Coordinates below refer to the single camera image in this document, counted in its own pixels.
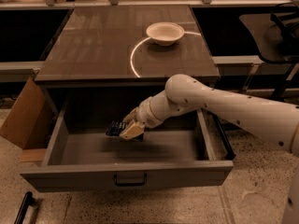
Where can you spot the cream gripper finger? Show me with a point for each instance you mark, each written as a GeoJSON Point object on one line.
{"type": "Point", "coordinates": [130, 116]}
{"type": "Point", "coordinates": [131, 130]}

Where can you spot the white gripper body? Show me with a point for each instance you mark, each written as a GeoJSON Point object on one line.
{"type": "Point", "coordinates": [146, 113]}

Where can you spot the dark blue snack bar wrapper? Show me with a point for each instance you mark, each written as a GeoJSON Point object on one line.
{"type": "Point", "coordinates": [116, 128]}

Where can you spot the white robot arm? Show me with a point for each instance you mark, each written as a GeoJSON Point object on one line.
{"type": "Point", "coordinates": [272, 121]}

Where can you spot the open grey top drawer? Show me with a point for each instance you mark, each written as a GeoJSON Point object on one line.
{"type": "Point", "coordinates": [80, 156]}

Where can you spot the grey cabinet with glossy top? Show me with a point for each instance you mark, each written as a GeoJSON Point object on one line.
{"type": "Point", "coordinates": [104, 57]}

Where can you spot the white paper bowl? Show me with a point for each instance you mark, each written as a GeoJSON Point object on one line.
{"type": "Point", "coordinates": [165, 33]}

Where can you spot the brown cardboard box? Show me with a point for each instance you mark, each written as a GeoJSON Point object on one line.
{"type": "Point", "coordinates": [28, 124]}

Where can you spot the black drawer handle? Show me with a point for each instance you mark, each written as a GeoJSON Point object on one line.
{"type": "Point", "coordinates": [130, 181]}

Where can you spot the black bar handle on floor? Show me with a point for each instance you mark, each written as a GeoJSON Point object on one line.
{"type": "Point", "coordinates": [27, 201]}

